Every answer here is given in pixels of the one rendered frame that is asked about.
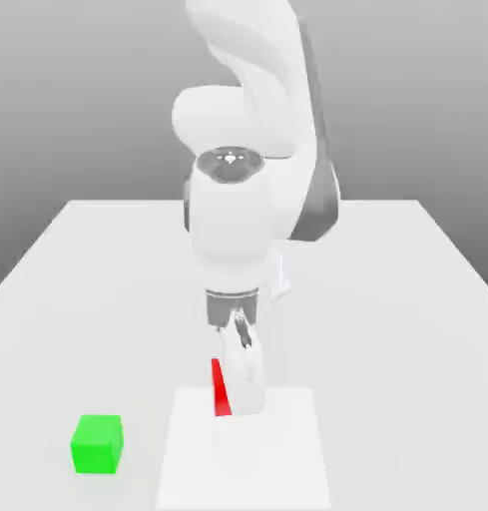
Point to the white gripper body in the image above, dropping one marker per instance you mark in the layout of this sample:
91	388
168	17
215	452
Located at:
246	385

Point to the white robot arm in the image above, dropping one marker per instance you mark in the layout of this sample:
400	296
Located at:
227	223

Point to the small red cube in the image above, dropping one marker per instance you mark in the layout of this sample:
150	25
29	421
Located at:
218	393

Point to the small green cube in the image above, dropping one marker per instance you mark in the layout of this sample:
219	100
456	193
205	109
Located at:
95	449

